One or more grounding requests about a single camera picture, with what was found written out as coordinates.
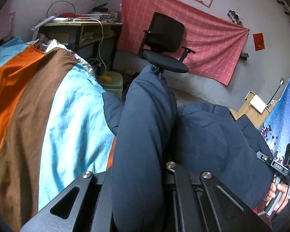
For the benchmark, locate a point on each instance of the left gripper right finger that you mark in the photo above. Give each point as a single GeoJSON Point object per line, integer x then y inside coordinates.
{"type": "Point", "coordinates": [203, 203]}

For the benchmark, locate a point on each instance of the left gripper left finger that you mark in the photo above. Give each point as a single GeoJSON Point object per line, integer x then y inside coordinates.
{"type": "Point", "coordinates": [84, 205]}

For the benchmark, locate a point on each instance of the dark navy padded jacket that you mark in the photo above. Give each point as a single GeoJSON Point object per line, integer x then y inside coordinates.
{"type": "Point", "coordinates": [152, 130]}

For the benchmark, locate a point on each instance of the blue cartoon bicycle curtain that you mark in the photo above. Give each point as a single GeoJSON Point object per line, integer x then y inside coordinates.
{"type": "Point", "coordinates": [276, 128]}

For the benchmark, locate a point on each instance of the small wooden side table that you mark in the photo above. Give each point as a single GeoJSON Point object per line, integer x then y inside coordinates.
{"type": "Point", "coordinates": [255, 117]}

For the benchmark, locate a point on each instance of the white box on side table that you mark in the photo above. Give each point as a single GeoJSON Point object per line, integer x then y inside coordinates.
{"type": "Point", "coordinates": [258, 104]}

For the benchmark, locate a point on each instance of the striped orange brown blue quilt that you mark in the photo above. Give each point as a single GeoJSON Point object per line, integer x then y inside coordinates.
{"type": "Point", "coordinates": [52, 126]}

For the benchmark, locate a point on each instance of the green plastic bin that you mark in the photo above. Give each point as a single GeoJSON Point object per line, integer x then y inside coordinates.
{"type": "Point", "coordinates": [112, 82]}

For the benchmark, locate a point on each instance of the black office chair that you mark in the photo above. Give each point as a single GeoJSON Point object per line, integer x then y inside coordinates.
{"type": "Point", "coordinates": [162, 46]}

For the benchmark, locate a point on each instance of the wooden desk with shelves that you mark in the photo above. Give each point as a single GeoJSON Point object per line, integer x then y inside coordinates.
{"type": "Point", "coordinates": [90, 39]}

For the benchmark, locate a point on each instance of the pink hanging garment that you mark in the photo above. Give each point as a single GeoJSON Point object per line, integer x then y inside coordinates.
{"type": "Point", "coordinates": [7, 17]}

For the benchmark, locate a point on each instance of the red paper on wall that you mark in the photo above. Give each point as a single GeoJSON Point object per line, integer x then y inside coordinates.
{"type": "Point", "coordinates": [258, 40]}

